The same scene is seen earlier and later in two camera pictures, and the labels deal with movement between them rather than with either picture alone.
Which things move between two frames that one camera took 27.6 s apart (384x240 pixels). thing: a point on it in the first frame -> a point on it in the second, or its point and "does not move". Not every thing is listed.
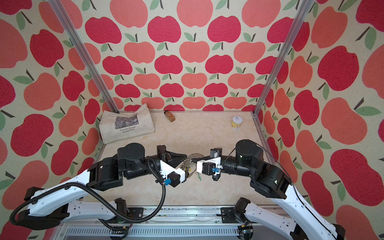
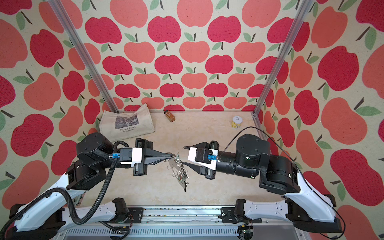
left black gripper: [163, 154] -> [142, 144]
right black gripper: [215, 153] -> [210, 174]
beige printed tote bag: [115, 126] does not move
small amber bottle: [169, 116] does not move
